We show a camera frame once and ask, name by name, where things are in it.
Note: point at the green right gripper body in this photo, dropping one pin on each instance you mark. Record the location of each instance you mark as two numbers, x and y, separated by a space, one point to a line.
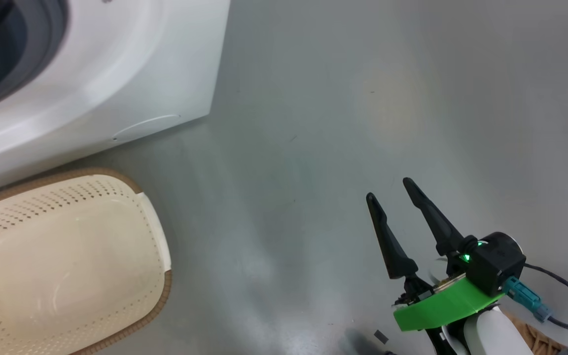
442 308

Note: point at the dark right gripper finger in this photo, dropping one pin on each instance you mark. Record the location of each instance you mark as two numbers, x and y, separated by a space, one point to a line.
391 246
434 219

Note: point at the white front-load washing machine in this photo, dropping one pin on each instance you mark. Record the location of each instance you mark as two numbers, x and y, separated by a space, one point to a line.
141 74

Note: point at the cream perforated laundry basket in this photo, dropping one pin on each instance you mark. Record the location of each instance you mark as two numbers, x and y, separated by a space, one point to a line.
67 271

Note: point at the grey rubber door gasket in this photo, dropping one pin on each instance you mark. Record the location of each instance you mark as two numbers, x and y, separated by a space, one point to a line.
32 49

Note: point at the small grey rectangular piece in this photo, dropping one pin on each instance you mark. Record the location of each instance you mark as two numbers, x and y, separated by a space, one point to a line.
380 337

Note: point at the tan woven object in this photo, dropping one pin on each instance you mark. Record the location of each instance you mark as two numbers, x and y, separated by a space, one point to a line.
540 340

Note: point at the round white filter cover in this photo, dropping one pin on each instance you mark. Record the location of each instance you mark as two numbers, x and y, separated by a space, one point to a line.
148 127

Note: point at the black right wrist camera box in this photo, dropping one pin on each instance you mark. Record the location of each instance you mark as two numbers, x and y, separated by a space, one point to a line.
498 264

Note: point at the teal right camera connector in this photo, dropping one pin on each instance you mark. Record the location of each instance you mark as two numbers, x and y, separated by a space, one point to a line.
525 298

